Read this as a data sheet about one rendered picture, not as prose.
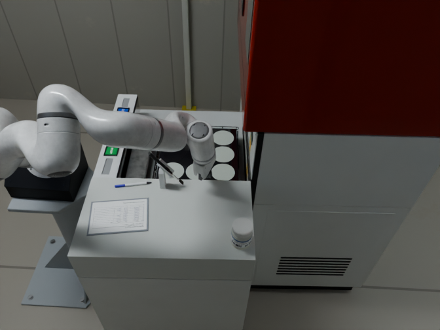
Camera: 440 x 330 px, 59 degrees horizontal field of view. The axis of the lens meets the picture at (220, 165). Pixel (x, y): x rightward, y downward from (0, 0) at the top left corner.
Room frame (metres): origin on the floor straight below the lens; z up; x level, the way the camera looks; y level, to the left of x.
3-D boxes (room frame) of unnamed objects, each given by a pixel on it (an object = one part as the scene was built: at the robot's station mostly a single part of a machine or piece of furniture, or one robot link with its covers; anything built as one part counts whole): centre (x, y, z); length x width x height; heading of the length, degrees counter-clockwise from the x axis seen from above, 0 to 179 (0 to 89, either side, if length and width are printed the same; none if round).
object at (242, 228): (0.72, -0.08, 1.01); 0.07 x 0.07 x 0.10
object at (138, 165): (1.19, 0.36, 0.87); 0.36 x 0.08 x 0.03; 1
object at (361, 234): (1.41, -0.46, 0.41); 0.82 x 0.70 x 0.82; 1
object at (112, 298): (1.13, 0.20, 0.41); 0.96 x 0.64 x 0.82; 1
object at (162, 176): (0.96, 0.20, 1.03); 0.06 x 0.04 x 0.13; 91
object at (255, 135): (1.41, -0.12, 1.02); 0.81 x 0.03 x 0.40; 1
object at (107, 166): (1.27, 0.46, 0.89); 0.55 x 0.09 x 0.14; 1
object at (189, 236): (0.82, 0.18, 0.89); 0.62 x 0.35 x 0.14; 91
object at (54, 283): (1.08, 0.81, 0.41); 0.51 x 0.44 x 0.82; 89
